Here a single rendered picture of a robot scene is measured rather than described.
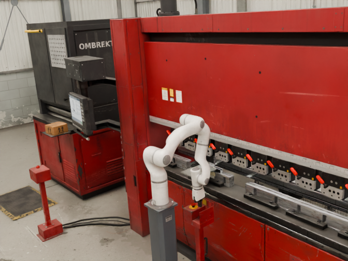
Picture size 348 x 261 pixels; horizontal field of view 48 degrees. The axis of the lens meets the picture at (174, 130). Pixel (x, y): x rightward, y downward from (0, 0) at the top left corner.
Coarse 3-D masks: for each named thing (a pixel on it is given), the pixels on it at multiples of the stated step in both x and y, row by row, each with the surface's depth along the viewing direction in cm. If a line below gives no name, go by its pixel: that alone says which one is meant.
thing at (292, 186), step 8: (184, 152) 416; (192, 152) 405; (216, 160) 378; (224, 168) 372; (232, 168) 365; (240, 168) 355; (248, 168) 349; (256, 176) 342; (264, 176) 335; (272, 184) 330; (280, 184) 323; (288, 184) 317; (296, 192) 312; (304, 192) 306; (312, 192) 300; (320, 192) 295; (320, 200) 297; (328, 200) 291; (336, 200) 286; (344, 200) 281; (336, 208) 287; (344, 208) 283
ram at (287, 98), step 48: (144, 48) 384; (192, 48) 331; (240, 48) 290; (288, 48) 258; (336, 48) 233; (192, 96) 345; (240, 96) 301; (288, 96) 266; (336, 96) 240; (240, 144) 312; (288, 144) 275; (336, 144) 247
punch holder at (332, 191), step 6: (324, 174) 258; (330, 174) 254; (324, 180) 259; (330, 180) 255; (336, 180) 252; (342, 180) 249; (330, 186) 256; (336, 186) 253; (342, 186) 250; (324, 192) 261; (330, 192) 257; (336, 192) 254; (342, 192) 250; (336, 198) 255; (342, 198) 252
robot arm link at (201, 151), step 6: (198, 144) 302; (204, 144) 301; (198, 150) 302; (204, 150) 301; (198, 156) 302; (204, 156) 302; (198, 162) 301; (204, 162) 300; (204, 168) 297; (204, 174) 297; (198, 180) 300; (204, 180) 298
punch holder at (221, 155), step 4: (216, 140) 333; (216, 144) 334; (220, 144) 330; (224, 144) 326; (228, 144) 324; (216, 148) 335; (220, 148) 331; (224, 148) 327; (228, 148) 325; (220, 152) 332; (224, 152) 328; (228, 152) 326; (216, 156) 337; (220, 156) 333; (224, 156) 329; (228, 156) 327; (224, 160) 330; (228, 160) 328
